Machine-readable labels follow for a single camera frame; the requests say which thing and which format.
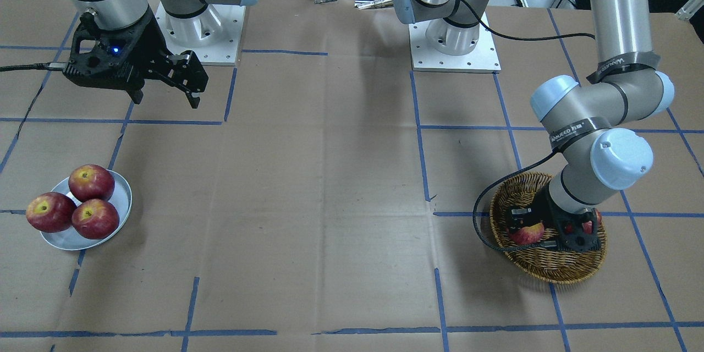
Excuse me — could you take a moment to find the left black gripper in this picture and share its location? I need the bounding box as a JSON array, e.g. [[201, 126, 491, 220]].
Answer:
[[507, 186, 601, 254]]

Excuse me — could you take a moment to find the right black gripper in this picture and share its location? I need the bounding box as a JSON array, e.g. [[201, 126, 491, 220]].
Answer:
[[62, 8, 208, 109]]

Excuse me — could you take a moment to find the red yellow transferred apple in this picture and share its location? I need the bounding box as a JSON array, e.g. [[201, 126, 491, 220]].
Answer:
[[507, 222, 545, 246]]

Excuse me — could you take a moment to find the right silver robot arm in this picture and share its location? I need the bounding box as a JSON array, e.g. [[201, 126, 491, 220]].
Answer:
[[56, 0, 257, 108]]

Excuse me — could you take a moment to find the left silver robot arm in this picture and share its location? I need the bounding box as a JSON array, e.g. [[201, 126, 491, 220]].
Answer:
[[393, 0, 674, 252]]

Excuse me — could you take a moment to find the woven wicker basket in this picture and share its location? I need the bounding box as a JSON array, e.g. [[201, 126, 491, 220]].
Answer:
[[488, 172, 608, 284]]

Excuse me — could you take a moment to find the red apple in basket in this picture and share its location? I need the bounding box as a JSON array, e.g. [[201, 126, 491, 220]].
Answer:
[[581, 209, 602, 234]]

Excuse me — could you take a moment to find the red apple plate back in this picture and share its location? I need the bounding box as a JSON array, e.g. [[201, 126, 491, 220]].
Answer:
[[68, 164, 116, 202]]

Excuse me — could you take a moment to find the red apple plate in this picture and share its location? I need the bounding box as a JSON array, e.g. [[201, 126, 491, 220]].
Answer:
[[71, 199, 120, 240], [25, 192, 77, 233], [68, 164, 116, 202]]

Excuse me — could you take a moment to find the red apple plate front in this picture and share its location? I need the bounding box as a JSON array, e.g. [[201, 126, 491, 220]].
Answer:
[[71, 199, 120, 240]]

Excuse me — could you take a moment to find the light blue plate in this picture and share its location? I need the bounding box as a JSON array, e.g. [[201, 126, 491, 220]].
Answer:
[[40, 170, 133, 251]]

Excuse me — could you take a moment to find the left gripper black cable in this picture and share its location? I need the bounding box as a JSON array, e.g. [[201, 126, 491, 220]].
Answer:
[[388, 0, 597, 254]]

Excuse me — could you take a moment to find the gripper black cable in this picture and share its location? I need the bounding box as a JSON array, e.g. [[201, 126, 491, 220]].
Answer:
[[0, 62, 69, 73], [388, 0, 597, 254]]

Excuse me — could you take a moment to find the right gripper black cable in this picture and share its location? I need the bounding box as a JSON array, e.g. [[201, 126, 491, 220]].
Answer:
[[0, 62, 69, 73]]

